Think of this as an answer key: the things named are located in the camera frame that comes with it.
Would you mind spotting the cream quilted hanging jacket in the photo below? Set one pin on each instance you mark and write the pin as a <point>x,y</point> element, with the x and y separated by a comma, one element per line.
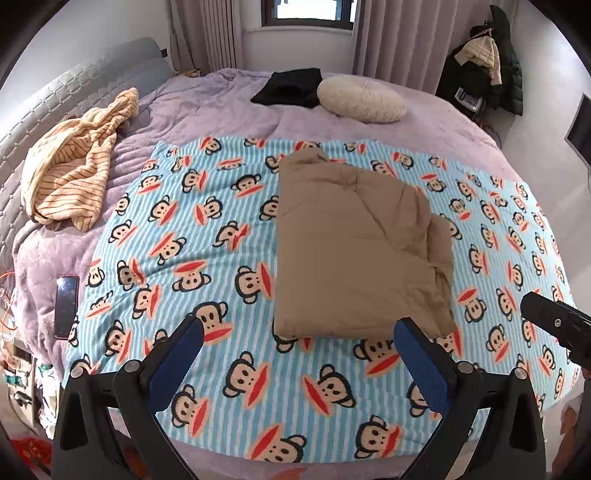
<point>480,55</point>

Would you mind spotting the black clothes pile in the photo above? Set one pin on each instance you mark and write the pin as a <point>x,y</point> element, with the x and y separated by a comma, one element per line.
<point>461,78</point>

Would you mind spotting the round cream pillow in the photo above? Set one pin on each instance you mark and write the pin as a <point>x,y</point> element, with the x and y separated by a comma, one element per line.
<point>360,99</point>

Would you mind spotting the blue striped monkey-print blanket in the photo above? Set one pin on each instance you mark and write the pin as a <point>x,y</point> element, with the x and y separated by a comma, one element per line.
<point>207,194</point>

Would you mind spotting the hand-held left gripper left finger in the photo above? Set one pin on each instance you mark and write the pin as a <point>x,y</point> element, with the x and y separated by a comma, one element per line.
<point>178,364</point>

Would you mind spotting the narrow grey curtain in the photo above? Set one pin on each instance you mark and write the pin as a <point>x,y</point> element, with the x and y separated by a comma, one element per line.
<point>207,32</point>

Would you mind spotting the black smartphone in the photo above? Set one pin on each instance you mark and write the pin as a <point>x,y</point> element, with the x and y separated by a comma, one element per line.
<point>66,307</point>

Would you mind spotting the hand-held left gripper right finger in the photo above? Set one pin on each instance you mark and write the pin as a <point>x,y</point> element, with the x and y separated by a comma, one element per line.
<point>422,364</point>

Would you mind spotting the wide grey curtain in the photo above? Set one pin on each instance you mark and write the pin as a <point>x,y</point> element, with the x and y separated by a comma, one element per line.
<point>406,37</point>

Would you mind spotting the purple bedspread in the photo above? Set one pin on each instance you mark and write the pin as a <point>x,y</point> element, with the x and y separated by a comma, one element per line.
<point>221,106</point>

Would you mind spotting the grey quilted headboard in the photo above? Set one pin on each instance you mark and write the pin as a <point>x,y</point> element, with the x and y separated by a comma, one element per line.
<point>69,87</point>

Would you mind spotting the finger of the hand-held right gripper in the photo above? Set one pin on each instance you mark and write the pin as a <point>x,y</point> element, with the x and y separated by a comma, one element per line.
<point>540,309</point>

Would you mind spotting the yellow striped garment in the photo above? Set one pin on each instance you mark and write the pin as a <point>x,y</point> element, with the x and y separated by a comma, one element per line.
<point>74,166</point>

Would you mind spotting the red plastic bag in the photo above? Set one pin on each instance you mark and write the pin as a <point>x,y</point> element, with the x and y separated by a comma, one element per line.
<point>32,452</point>

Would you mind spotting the black cloth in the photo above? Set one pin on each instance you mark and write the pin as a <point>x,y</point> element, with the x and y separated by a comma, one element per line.
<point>286,87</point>

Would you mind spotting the dark green hanging coat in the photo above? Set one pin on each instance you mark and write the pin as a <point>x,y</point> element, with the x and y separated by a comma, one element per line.
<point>508,60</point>

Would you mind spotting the dark-framed window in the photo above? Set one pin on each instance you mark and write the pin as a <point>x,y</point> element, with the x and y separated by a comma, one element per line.
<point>307,8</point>

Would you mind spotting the tan puffer jacket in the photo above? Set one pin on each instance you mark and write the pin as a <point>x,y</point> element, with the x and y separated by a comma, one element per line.
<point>351,240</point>

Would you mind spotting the wall-mounted black screen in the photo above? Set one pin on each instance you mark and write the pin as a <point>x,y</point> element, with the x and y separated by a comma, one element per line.
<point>579,131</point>

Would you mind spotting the bedside clutter pile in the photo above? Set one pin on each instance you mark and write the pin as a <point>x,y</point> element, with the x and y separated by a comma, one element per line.
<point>32,383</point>

